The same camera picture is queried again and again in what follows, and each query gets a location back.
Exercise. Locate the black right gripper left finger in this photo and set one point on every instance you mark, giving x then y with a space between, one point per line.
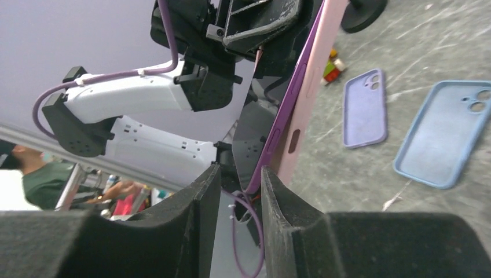
174 238

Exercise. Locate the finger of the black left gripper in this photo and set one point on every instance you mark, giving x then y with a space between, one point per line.
251 24

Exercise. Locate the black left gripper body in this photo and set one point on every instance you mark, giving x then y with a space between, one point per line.
198 28

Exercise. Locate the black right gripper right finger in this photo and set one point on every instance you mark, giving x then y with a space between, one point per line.
301 241

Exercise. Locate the pink phone case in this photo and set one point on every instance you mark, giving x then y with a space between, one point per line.
288 149

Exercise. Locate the lavender phone case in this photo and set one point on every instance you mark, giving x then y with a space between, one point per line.
364 115

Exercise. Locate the light blue phone case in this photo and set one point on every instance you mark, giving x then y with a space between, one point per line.
444 132

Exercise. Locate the purple phone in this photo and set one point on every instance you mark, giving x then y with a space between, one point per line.
271 96

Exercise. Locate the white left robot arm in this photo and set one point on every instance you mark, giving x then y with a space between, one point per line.
173 120

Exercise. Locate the small red yellow toy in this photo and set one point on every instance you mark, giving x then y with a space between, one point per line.
334 67

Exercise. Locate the person in green shirt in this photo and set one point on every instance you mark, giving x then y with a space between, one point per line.
43 182

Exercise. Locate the aluminium frame strut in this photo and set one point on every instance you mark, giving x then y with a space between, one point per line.
76 178

